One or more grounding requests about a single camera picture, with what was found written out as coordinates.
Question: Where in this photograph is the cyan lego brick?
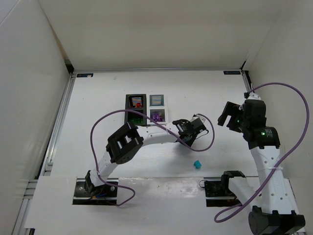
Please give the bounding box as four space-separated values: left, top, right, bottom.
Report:
193 160 202 169

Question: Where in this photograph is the green square lego brick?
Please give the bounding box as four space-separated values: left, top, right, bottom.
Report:
130 118 144 125

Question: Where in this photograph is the purple rectangular lego brick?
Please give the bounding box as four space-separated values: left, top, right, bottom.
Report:
152 112 164 122

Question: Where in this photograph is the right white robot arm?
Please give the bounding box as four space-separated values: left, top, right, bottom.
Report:
218 99 306 235

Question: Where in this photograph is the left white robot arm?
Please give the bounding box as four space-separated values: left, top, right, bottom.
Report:
84 117 207 196

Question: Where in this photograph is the white slotted container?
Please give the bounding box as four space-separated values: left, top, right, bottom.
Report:
146 94 169 125

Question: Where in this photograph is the black slotted container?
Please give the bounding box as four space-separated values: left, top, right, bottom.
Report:
124 94 147 126

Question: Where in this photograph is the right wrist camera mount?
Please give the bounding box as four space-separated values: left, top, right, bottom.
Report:
244 92 262 100

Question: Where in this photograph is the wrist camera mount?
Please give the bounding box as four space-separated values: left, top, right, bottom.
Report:
193 114 206 123
244 92 262 100

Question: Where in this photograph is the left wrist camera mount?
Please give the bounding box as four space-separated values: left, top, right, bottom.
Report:
193 114 206 123

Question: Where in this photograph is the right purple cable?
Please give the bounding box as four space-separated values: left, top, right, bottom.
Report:
214 82 309 223

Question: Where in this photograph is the purple cable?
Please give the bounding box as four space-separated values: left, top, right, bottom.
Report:
214 82 309 223
90 110 215 207

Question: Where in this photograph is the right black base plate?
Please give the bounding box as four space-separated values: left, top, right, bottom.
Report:
199 178 240 208

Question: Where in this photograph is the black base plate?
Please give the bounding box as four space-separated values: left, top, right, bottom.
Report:
72 178 119 206
199 178 240 208

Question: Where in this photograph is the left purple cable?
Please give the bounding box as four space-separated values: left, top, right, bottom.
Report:
90 110 215 207

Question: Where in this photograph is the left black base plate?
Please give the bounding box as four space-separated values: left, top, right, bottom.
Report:
72 178 119 206

